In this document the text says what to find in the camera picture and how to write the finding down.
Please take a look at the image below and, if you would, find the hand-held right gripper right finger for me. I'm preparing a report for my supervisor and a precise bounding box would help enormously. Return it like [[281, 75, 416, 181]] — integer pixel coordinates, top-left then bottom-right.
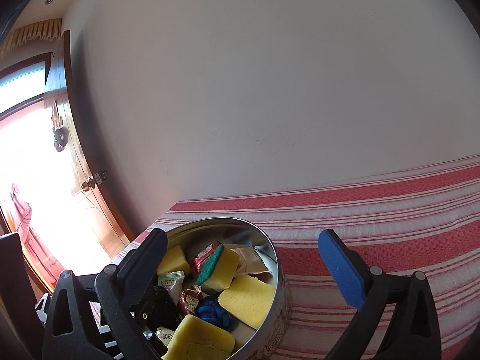
[[317, 228, 442, 360]]

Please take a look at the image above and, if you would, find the black scrunchie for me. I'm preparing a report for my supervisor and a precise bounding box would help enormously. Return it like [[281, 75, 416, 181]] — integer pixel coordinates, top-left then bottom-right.
[[149, 285, 181, 329]]

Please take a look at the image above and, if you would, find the red striped desktop tablecloth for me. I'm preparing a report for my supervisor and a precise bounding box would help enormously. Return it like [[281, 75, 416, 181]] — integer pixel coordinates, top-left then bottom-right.
[[112, 163, 480, 360]]

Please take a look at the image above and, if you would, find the wooden door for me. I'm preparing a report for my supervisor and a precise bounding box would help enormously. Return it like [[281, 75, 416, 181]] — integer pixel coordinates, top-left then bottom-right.
[[43, 29, 136, 260]]

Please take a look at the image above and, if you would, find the red foil packet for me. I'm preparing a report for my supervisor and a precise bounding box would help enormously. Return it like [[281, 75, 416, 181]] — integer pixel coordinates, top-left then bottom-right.
[[189, 241, 224, 275]]

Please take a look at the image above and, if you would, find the yellow curtain valance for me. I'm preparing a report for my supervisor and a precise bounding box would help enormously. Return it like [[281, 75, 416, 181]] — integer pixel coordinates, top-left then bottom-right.
[[0, 17, 64, 58]]

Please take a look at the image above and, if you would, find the green white candy packet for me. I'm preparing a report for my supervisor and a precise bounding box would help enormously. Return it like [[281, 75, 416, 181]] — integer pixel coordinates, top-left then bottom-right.
[[157, 270, 185, 305]]

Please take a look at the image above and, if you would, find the red gold door ornament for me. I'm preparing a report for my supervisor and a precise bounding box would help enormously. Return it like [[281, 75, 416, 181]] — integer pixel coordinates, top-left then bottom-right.
[[50, 100, 70, 154]]

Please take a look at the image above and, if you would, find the yellow sponge green scourer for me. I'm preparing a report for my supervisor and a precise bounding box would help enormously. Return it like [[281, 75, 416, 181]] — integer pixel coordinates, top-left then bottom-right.
[[217, 273, 277, 329], [156, 245, 190, 277], [163, 314, 236, 360], [194, 245, 241, 294]]

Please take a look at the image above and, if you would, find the white script packet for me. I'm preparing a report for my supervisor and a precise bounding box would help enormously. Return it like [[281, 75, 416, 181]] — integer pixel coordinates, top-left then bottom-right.
[[155, 326, 176, 348]]

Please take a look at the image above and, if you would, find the brown candy packet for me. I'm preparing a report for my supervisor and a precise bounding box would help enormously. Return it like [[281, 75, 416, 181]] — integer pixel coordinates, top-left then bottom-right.
[[178, 284, 204, 316]]

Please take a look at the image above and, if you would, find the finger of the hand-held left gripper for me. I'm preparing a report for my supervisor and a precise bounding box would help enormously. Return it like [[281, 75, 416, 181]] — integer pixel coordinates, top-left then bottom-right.
[[127, 305, 157, 343]]

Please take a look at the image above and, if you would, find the round metal tin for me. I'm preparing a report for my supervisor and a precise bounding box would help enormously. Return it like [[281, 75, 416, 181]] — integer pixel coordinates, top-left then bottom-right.
[[112, 216, 292, 360]]

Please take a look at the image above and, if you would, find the blue scrunchie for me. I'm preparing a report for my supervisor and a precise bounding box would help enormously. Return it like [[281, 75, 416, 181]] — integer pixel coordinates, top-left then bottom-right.
[[196, 296, 232, 326]]

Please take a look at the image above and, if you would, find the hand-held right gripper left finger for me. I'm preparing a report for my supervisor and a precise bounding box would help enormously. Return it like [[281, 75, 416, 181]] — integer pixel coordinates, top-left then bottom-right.
[[41, 227, 169, 360]]

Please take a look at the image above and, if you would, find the transom window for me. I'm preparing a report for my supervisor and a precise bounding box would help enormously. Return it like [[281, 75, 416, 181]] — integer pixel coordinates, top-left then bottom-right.
[[0, 54, 52, 116]]

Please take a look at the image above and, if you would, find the red hanging banner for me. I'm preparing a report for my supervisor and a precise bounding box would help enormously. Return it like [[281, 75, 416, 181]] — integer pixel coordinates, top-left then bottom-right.
[[9, 182, 61, 294]]

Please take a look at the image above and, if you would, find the brown paper packet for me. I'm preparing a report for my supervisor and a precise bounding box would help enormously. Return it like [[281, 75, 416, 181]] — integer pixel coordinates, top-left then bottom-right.
[[230, 245, 275, 281]]

